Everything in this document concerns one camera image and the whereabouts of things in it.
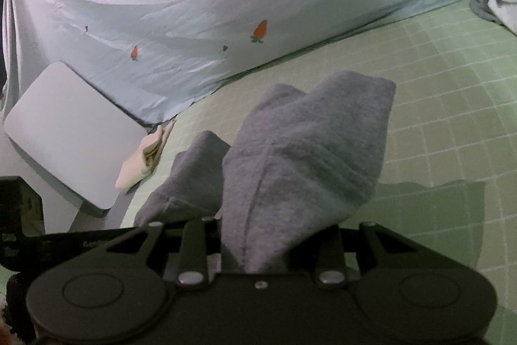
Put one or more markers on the white rectangular tray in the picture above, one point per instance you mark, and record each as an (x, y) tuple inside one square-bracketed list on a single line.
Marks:
[(68, 126)]

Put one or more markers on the beige folded cloth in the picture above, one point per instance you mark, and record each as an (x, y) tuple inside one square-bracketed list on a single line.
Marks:
[(141, 163)]

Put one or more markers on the grey cloth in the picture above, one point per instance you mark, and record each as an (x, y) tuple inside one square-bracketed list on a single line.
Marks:
[(482, 1)]

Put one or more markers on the light blue carrot print sheet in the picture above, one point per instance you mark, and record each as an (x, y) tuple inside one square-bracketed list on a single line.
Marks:
[(202, 5)]

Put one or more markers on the white cloth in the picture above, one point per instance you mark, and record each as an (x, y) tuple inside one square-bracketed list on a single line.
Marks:
[(505, 1)]

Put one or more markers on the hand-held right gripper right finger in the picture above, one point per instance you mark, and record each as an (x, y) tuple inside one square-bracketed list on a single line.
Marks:
[(329, 248)]

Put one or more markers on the grey hoodie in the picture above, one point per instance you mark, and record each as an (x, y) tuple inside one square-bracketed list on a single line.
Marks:
[(303, 151)]

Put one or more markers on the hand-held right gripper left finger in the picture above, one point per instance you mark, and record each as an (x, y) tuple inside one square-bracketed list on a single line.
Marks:
[(198, 240)]

